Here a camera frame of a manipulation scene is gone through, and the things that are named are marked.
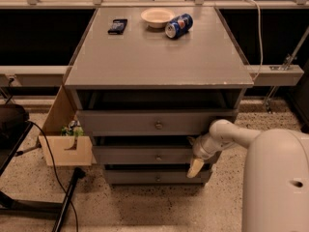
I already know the grey drawer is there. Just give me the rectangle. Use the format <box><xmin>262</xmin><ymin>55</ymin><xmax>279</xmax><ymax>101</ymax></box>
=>
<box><xmin>93</xmin><ymin>146</ymin><xmax>193</xmax><ymax>164</ymax></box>
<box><xmin>76</xmin><ymin>109</ymin><xmax>238</xmax><ymax>136</ymax></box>
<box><xmin>104</xmin><ymin>169</ymin><xmax>211</xmax><ymax>185</ymax></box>

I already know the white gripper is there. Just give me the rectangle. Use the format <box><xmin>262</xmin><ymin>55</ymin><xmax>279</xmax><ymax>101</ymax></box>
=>
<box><xmin>186</xmin><ymin>134</ymin><xmax>221</xmax><ymax>178</ymax></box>

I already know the white bowl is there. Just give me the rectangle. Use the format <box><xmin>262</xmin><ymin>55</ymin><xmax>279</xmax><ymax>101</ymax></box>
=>
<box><xmin>141</xmin><ymin>8</ymin><xmax>175</xmax><ymax>29</ymax></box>

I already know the grey drawer cabinet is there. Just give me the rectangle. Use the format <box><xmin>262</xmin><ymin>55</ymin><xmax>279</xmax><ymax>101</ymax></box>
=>
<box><xmin>65</xmin><ymin>7</ymin><xmax>253</xmax><ymax>172</ymax></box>

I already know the grey top drawer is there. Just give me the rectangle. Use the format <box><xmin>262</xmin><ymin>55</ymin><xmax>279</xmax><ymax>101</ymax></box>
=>
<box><xmin>76</xmin><ymin>109</ymin><xmax>238</xmax><ymax>136</ymax></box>

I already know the grey bottom drawer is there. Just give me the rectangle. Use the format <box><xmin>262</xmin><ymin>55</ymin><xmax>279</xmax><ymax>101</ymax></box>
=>
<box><xmin>104</xmin><ymin>169</ymin><xmax>211</xmax><ymax>185</ymax></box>

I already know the metal rail beam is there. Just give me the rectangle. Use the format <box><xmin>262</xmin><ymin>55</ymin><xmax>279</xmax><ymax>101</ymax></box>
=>
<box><xmin>0</xmin><ymin>65</ymin><xmax>304</xmax><ymax>87</ymax></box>

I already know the green snack bag in box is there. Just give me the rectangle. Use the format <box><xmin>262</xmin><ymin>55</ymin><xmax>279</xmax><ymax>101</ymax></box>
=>
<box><xmin>61</xmin><ymin>120</ymin><xmax>84</xmax><ymax>136</ymax></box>

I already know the black cable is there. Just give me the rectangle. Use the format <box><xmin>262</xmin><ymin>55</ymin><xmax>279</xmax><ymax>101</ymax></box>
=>
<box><xmin>27</xmin><ymin>120</ymin><xmax>80</xmax><ymax>232</ymax></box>

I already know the metal diagonal strut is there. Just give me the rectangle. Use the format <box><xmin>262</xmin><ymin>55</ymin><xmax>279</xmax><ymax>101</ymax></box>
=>
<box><xmin>263</xmin><ymin>26</ymin><xmax>309</xmax><ymax>113</ymax></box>

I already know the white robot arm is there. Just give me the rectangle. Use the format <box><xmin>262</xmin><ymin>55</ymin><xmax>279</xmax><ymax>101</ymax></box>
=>
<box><xmin>187</xmin><ymin>119</ymin><xmax>309</xmax><ymax>232</ymax></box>

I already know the cardboard box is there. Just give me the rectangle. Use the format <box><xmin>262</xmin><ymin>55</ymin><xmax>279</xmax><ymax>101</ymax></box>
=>
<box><xmin>39</xmin><ymin>87</ymin><xmax>94</xmax><ymax>166</ymax></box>

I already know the white cable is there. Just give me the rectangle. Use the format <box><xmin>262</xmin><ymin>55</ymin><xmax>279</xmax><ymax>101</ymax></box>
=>
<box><xmin>242</xmin><ymin>0</ymin><xmax>265</xmax><ymax>82</ymax></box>

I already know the dark blue snack packet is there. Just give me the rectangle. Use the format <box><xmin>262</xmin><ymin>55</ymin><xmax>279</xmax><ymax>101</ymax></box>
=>
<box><xmin>108</xmin><ymin>18</ymin><xmax>127</xmax><ymax>35</ymax></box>

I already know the blue pepsi can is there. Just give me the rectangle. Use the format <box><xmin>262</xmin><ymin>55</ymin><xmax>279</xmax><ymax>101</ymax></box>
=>
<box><xmin>165</xmin><ymin>14</ymin><xmax>193</xmax><ymax>39</ymax></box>

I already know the black bag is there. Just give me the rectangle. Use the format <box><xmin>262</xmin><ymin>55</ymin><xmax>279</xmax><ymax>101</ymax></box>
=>
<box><xmin>0</xmin><ymin>103</ymin><xmax>29</xmax><ymax>135</ymax></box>

